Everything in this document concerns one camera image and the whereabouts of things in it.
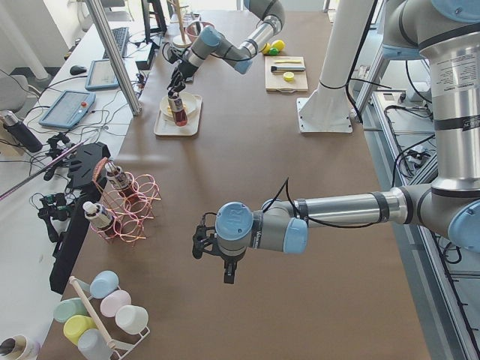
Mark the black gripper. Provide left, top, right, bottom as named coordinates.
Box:
left=223, top=259, right=237, bottom=284
left=166, top=44, right=198, bottom=97

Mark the tea bottle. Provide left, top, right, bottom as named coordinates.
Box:
left=167, top=92, right=188, bottom=127
left=82, top=201, right=121, bottom=239
left=104, top=162, right=135, bottom=197

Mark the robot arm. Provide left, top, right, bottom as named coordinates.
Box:
left=215, top=1, right=479, bottom=284
left=167, top=0, right=285, bottom=95

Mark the cream serving tray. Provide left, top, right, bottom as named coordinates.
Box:
left=153, top=94, right=203, bottom=137

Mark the white plate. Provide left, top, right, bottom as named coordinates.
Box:
left=160, top=91, right=198, bottom=120

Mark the wooden mug tree stand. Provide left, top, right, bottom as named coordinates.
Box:
left=167, top=0, right=191, bottom=49

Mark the pink bowl with ice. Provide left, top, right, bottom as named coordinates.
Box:
left=185, top=20, right=215, bottom=43

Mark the black keyboard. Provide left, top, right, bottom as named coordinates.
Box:
left=111, top=27, right=129, bottom=58

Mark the blue tablet far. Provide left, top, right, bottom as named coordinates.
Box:
left=85, top=59, right=119, bottom=92

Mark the blue tablet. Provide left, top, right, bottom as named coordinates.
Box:
left=85, top=59, right=119, bottom=92
left=39, top=91, right=96, bottom=129

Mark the wooden cutting board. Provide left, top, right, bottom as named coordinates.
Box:
left=264, top=55, right=308, bottom=92

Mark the steel muddler black tip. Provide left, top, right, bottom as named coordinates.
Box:
left=270, top=64, right=305, bottom=73

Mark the yellow lemon near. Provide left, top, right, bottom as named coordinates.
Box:
left=261, top=43, right=272, bottom=55

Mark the yellow lemon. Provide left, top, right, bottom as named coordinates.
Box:
left=261, top=43, right=272, bottom=55
left=271, top=40, right=286, bottom=52

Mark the green lime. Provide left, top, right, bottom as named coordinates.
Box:
left=268, top=47, right=279, bottom=56

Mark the black computer mouse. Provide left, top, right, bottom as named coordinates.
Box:
left=70, top=65, right=87, bottom=76

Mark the white cup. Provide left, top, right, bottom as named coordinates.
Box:
left=115, top=304, right=149, bottom=335

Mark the blue tablet near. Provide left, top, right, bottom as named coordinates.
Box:
left=39, top=91, right=96, bottom=129

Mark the yellow plastic knife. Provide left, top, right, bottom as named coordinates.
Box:
left=274, top=58, right=302, bottom=64

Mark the yellow lemon far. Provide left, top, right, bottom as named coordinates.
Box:
left=271, top=40, right=286, bottom=52

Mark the half lemon slice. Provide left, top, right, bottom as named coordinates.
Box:
left=283, top=71, right=295, bottom=83

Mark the black stand device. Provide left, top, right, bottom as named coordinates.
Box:
left=49, top=142, right=110, bottom=295

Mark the pink cup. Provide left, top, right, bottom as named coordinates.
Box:
left=100, top=289, right=131, bottom=317

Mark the blue cup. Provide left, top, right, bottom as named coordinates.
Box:
left=89, top=270, right=119, bottom=299

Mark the grey cup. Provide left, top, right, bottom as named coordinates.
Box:
left=77, top=328, right=113, bottom=360

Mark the yellow cup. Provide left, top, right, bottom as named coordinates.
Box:
left=63, top=315, right=97, bottom=346

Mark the black water bottle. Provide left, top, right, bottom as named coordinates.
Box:
left=1, top=110, right=43, bottom=152

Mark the green cup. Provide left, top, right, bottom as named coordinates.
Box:
left=53, top=297, right=89, bottom=323

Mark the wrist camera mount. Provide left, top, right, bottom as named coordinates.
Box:
left=192, top=211, right=220, bottom=260

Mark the aluminium frame post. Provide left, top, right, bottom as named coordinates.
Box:
left=85, top=0, right=142, bottom=116

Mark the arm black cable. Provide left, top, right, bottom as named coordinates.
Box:
left=262, top=177, right=391, bottom=228

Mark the copper wire bottle rack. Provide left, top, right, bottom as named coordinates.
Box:
left=88, top=158, right=161, bottom=246

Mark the wooden rack handle rod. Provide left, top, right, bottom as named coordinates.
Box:
left=69, top=276, right=116, bottom=350

